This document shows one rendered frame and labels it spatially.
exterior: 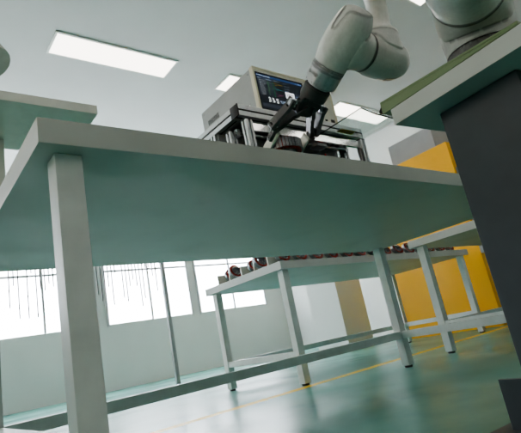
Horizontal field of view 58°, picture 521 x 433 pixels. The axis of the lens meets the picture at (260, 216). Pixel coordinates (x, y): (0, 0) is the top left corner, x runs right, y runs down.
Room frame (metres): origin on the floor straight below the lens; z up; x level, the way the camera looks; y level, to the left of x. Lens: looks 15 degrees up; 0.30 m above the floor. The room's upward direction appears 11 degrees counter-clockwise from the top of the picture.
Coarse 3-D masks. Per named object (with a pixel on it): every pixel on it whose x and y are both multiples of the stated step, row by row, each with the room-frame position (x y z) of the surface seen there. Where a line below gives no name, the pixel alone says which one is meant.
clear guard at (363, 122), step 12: (360, 108) 1.62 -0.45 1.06; (348, 120) 1.71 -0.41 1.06; (360, 120) 1.73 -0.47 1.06; (372, 120) 1.76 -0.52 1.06; (384, 120) 1.78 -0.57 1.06; (324, 132) 1.78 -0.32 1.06; (336, 132) 1.80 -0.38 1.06; (348, 132) 1.83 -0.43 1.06; (360, 132) 1.86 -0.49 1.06; (372, 132) 1.88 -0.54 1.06
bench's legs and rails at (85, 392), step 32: (64, 160) 0.79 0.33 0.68; (64, 192) 0.79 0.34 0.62; (64, 224) 0.78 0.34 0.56; (64, 256) 0.78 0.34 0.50; (384, 256) 2.83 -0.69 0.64; (64, 288) 0.78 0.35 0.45; (384, 288) 2.83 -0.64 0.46; (64, 320) 0.79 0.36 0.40; (96, 320) 0.81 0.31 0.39; (480, 320) 2.44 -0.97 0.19; (64, 352) 0.80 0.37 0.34; (96, 352) 0.81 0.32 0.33; (320, 352) 2.38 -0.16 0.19; (0, 384) 1.49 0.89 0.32; (96, 384) 0.80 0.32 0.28; (192, 384) 1.92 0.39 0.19; (0, 416) 1.48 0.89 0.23; (64, 416) 1.61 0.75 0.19; (96, 416) 0.80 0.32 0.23
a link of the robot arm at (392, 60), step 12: (372, 0) 1.09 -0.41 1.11; (384, 0) 1.10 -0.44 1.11; (372, 12) 1.10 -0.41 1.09; (384, 12) 1.10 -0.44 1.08; (384, 24) 1.09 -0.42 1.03; (384, 36) 1.08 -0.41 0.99; (396, 36) 1.10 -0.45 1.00; (384, 48) 1.08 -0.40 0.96; (396, 48) 1.10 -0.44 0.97; (384, 60) 1.09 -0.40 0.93; (396, 60) 1.11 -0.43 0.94; (408, 60) 1.15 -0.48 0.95; (360, 72) 1.13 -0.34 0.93; (372, 72) 1.12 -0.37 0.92; (384, 72) 1.13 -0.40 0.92; (396, 72) 1.15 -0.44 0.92
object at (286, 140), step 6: (282, 138) 1.21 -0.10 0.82; (288, 138) 1.22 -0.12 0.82; (294, 138) 1.22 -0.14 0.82; (300, 138) 1.25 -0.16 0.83; (276, 144) 1.22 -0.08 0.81; (282, 144) 1.22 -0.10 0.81; (288, 144) 1.21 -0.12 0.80; (294, 144) 1.22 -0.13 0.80; (300, 144) 1.24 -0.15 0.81; (294, 150) 1.27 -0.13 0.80; (300, 150) 1.27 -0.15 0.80
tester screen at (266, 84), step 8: (264, 80) 1.64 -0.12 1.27; (272, 80) 1.67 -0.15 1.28; (280, 80) 1.70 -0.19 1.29; (264, 88) 1.63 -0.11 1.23; (272, 88) 1.66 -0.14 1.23; (280, 88) 1.69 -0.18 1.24; (288, 88) 1.72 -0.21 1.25; (296, 88) 1.75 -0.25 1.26; (264, 96) 1.63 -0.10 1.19; (272, 96) 1.65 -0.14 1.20; (280, 96) 1.68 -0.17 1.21; (280, 104) 1.68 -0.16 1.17
